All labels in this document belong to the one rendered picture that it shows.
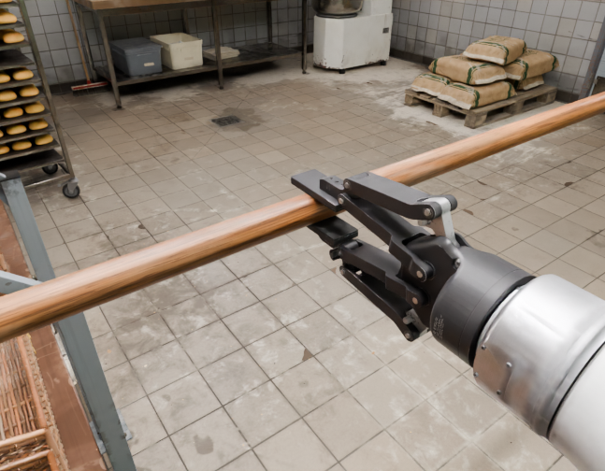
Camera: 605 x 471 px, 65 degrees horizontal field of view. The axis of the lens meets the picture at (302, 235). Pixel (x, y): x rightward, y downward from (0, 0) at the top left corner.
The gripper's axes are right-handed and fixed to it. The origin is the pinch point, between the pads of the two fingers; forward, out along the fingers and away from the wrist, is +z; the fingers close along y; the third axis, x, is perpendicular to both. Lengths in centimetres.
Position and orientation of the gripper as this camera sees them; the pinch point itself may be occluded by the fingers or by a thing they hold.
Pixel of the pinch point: (323, 206)
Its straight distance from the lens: 46.1
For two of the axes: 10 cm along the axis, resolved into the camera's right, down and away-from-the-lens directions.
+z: -5.8, -4.4, 6.8
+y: 0.0, 8.4, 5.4
